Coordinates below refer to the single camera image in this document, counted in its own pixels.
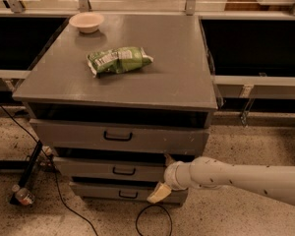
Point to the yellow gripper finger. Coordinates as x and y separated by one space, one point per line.
168 159
160 192

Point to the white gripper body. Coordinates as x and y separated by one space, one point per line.
170 175

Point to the grey drawer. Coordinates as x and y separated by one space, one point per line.
124 137
110 169
111 192

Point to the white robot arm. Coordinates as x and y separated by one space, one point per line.
274 182

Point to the grey top drawer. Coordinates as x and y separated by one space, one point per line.
124 137

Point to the grey drawer cabinet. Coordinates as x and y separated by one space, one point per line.
174 91

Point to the grey bottom drawer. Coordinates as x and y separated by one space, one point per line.
111 192

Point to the green chip bag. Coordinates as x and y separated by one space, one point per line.
118 61

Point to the plastic water bottle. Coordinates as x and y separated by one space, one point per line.
23 195

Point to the black metal stand leg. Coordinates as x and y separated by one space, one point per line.
30 164

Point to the beige bowl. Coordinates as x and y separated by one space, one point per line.
86 22

